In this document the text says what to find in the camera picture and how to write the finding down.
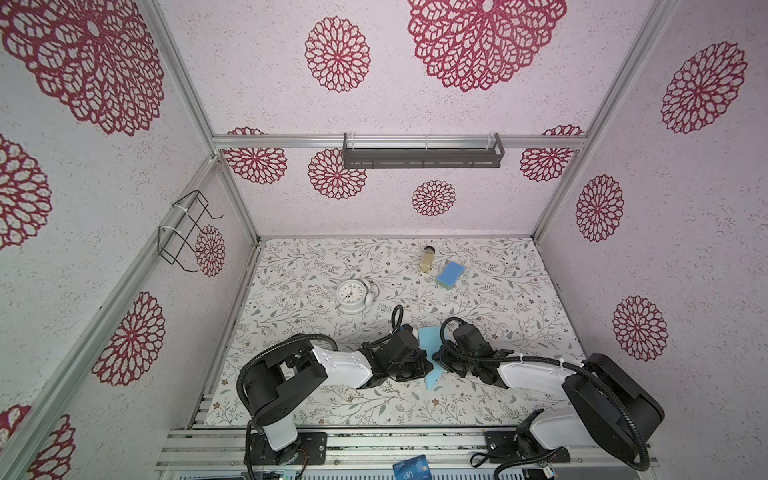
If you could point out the black wire wall basket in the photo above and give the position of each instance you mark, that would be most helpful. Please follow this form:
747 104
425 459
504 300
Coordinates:
173 240

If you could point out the blue card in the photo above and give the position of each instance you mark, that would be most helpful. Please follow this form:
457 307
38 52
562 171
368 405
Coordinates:
416 468

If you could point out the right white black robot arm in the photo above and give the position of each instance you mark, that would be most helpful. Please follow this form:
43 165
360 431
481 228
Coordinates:
606 407

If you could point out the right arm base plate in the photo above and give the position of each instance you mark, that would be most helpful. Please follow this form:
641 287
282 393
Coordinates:
506 445

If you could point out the black wall shelf rack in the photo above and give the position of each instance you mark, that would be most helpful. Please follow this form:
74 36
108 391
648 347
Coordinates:
488 157

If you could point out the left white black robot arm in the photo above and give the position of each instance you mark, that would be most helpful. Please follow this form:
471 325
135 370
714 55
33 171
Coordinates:
276 381

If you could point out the white alarm clock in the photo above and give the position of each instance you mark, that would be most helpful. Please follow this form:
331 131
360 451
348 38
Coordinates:
354 296

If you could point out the small yellow liquid jar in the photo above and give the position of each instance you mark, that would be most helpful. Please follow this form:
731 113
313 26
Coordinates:
427 259

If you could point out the blue green sponge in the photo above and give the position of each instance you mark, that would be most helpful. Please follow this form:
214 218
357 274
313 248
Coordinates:
450 275

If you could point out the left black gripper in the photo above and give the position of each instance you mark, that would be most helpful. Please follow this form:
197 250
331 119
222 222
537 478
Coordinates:
422 366

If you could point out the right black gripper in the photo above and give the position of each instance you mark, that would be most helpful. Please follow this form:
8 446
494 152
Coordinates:
443 354

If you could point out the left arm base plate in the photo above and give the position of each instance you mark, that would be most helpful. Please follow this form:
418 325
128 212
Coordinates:
310 448

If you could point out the light blue paper sheet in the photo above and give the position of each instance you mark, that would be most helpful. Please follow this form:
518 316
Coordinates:
429 341

